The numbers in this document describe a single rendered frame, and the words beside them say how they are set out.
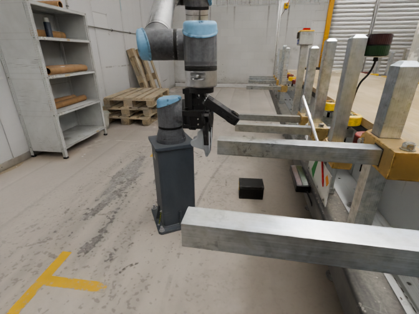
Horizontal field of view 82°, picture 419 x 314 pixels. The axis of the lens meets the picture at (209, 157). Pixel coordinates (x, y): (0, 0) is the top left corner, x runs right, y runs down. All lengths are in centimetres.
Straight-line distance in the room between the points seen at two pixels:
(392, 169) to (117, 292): 131
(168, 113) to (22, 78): 201
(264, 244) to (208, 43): 54
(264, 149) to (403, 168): 22
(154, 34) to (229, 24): 792
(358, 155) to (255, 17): 830
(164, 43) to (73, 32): 308
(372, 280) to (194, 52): 64
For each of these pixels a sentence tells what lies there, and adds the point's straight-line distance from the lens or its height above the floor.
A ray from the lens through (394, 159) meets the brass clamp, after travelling 49.
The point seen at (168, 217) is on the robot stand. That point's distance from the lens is 170.
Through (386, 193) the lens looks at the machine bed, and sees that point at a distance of 99.
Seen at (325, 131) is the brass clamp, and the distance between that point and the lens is 97.
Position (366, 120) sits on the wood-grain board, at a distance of 101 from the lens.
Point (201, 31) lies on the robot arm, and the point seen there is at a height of 116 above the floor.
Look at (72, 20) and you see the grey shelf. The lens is 384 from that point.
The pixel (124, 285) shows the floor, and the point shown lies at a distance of 150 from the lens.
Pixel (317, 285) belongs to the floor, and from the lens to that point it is 154.
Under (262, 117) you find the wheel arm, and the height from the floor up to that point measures 82.
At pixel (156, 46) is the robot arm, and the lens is 80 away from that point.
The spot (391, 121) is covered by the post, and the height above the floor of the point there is 100.
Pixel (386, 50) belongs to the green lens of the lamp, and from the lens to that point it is 78.
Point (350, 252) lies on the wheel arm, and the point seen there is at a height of 95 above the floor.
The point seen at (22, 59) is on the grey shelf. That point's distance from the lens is 313.
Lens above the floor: 112
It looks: 23 degrees down
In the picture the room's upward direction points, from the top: straight up
